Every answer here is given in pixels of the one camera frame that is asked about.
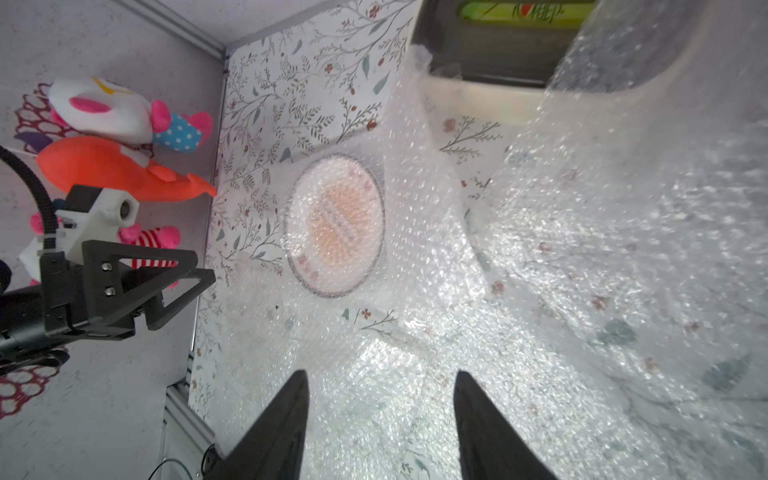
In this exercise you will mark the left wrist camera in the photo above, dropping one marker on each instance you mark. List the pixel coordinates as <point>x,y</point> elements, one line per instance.
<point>88,213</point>

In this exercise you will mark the red octopus plush toy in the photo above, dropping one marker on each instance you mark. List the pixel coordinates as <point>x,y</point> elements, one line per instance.
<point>101,163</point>

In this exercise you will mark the pink plate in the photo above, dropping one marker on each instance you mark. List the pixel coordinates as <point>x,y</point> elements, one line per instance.
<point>334,225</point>

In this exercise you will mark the bubble wrap sheet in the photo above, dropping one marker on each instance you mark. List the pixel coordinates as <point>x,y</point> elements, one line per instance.
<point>630,218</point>
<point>427,260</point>

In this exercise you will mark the cream box with dark lid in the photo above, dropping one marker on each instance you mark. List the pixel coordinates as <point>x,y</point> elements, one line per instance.
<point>497,60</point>

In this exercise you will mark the white pink plush top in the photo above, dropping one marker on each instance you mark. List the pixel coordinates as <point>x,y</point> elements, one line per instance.
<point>98,107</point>

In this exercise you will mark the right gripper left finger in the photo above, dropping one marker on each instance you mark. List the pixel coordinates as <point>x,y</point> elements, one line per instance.
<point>273,446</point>

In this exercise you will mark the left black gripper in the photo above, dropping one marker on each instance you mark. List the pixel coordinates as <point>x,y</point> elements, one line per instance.
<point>77,303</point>

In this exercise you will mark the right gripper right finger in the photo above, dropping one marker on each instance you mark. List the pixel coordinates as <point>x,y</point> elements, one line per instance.
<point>489,446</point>

